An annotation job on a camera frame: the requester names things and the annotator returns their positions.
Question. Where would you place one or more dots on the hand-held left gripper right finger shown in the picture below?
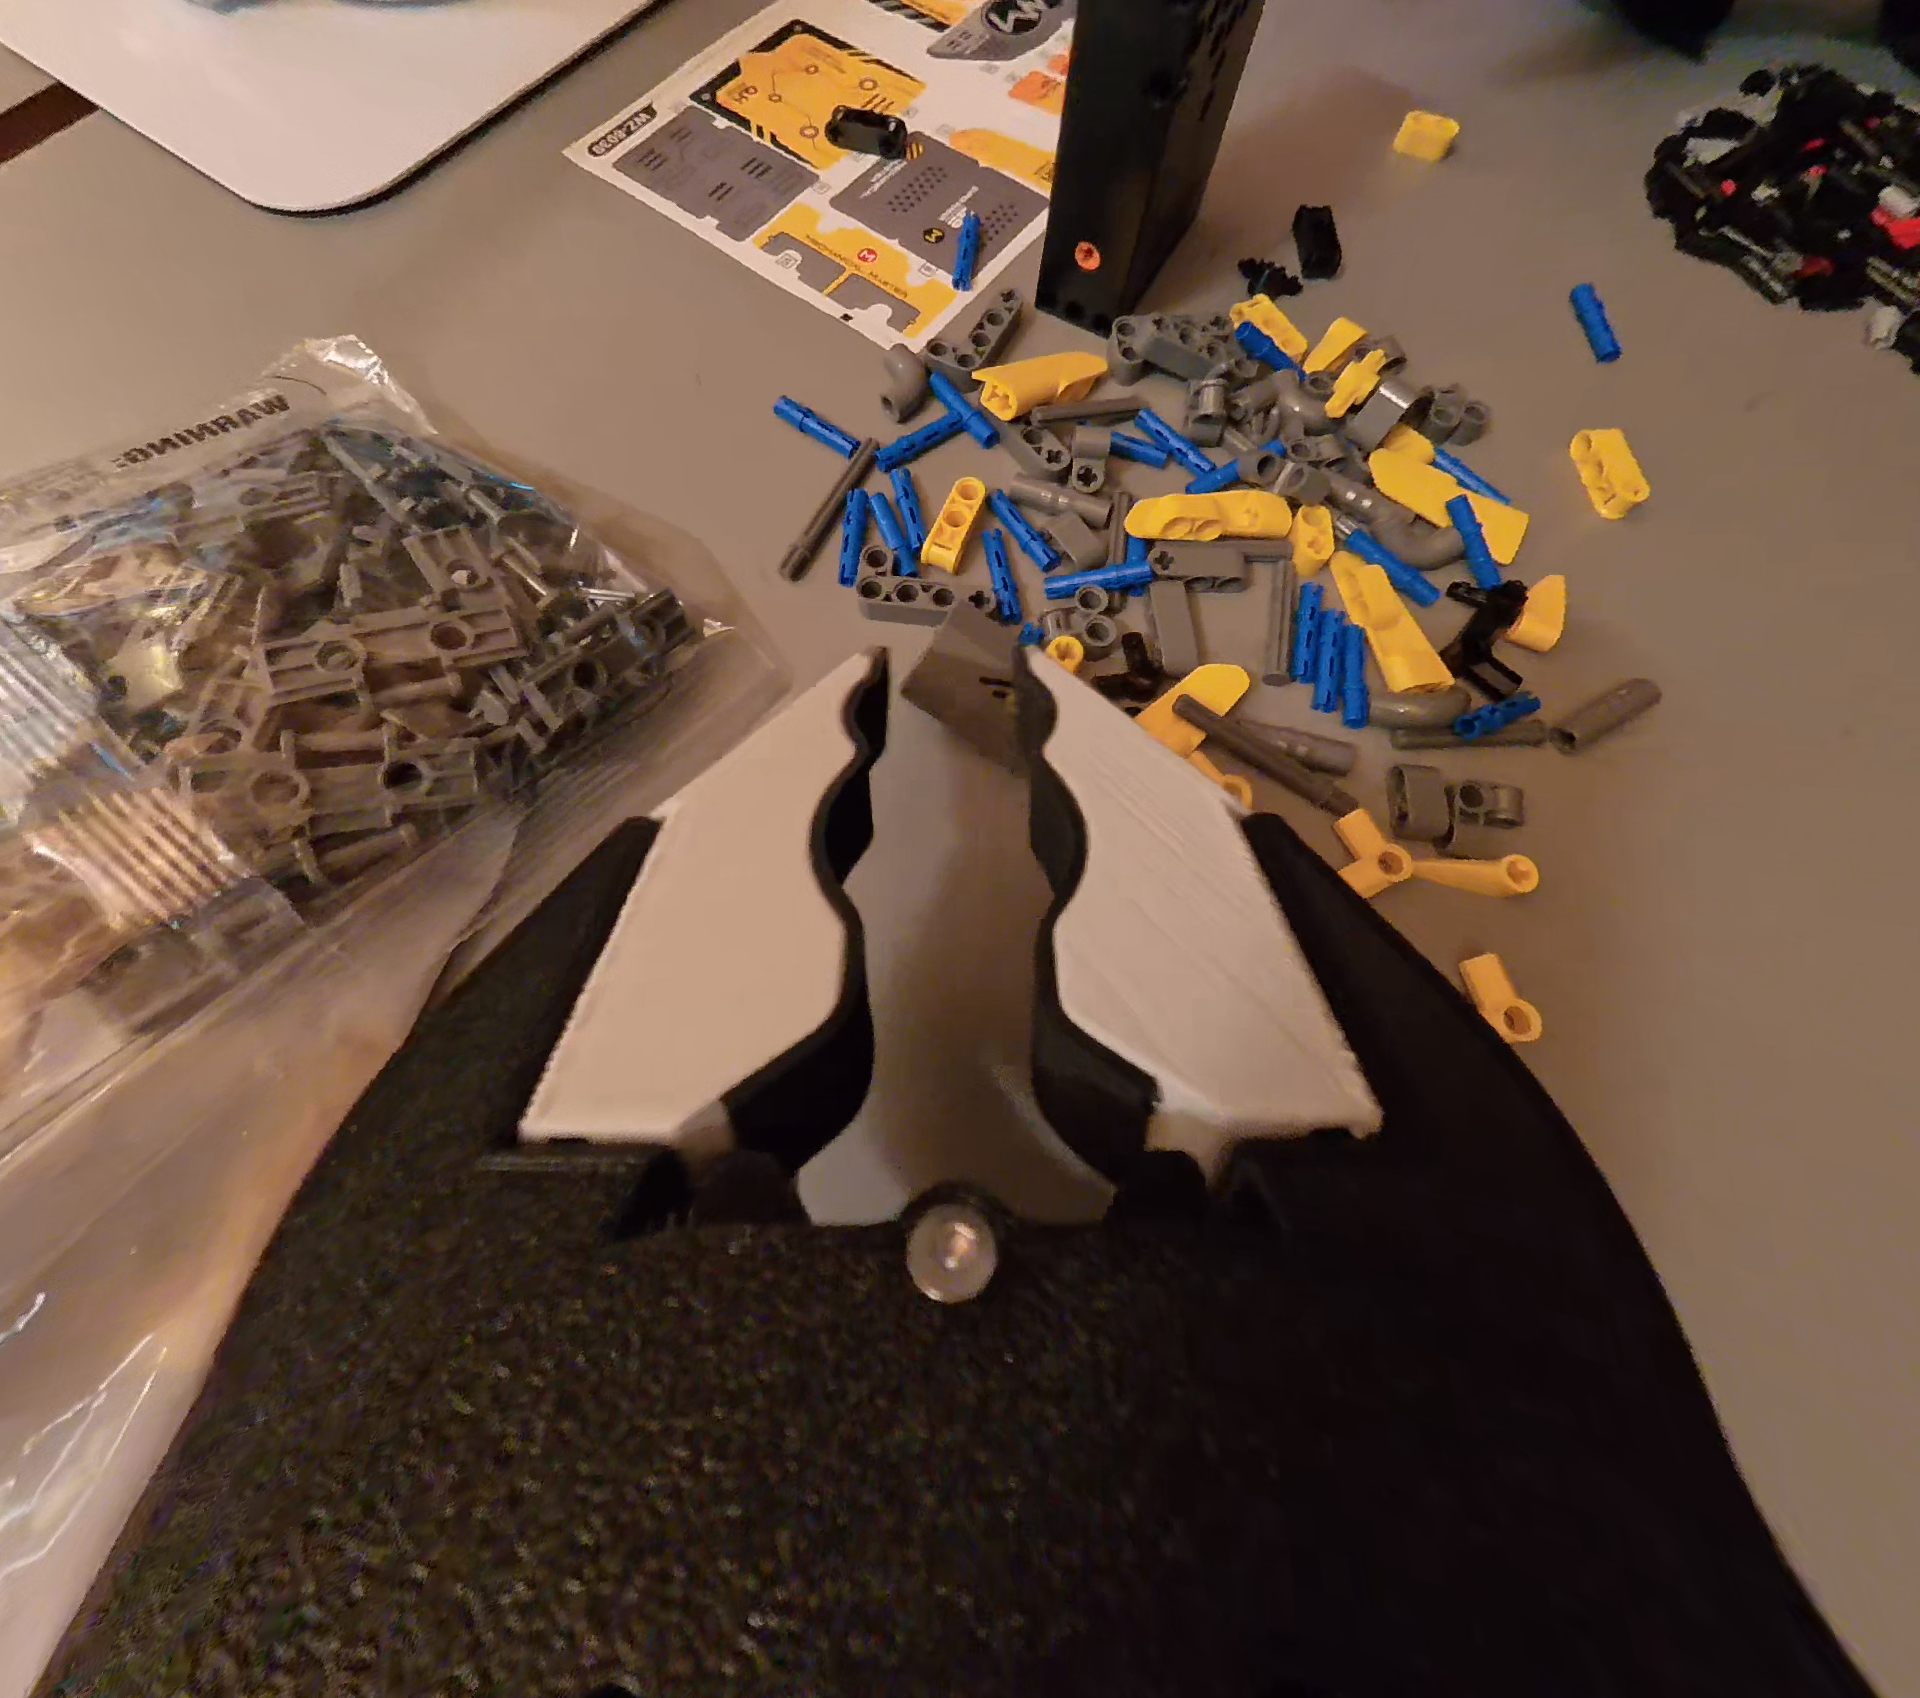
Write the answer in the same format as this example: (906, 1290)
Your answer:
(1200, 962)

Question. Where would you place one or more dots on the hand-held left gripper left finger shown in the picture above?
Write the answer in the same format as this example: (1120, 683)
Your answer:
(705, 962)

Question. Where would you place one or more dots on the grey wedge piece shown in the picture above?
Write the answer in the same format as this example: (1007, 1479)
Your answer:
(969, 693)

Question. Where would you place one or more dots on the pile of black red pieces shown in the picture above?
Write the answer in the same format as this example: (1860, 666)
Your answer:
(1800, 183)

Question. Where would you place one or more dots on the small yellow connector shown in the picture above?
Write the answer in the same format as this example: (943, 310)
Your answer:
(1425, 134)

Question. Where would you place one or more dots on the pile of yellow blue pieces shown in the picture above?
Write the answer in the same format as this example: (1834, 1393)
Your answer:
(1200, 512)

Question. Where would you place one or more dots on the clear bag of grey pieces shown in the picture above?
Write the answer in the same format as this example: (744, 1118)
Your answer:
(344, 679)

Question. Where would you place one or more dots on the dark grey cylinder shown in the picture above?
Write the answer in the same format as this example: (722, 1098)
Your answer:
(1604, 716)

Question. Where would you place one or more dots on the blue pin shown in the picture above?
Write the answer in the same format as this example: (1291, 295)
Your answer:
(1594, 321)
(964, 246)

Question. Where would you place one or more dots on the black double-hole connector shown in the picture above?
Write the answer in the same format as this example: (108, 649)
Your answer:
(1317, 240)

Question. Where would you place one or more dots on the black perforated block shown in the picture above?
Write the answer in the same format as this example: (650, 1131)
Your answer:
(1154, 79)

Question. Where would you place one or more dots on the black angled connector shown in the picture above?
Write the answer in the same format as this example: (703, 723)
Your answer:
(1265, 273)

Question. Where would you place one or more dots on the yellow grey sticker sheet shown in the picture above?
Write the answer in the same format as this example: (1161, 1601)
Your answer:
(780, 152)

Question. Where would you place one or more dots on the small black brick piece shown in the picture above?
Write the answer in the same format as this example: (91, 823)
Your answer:
(863, 130)

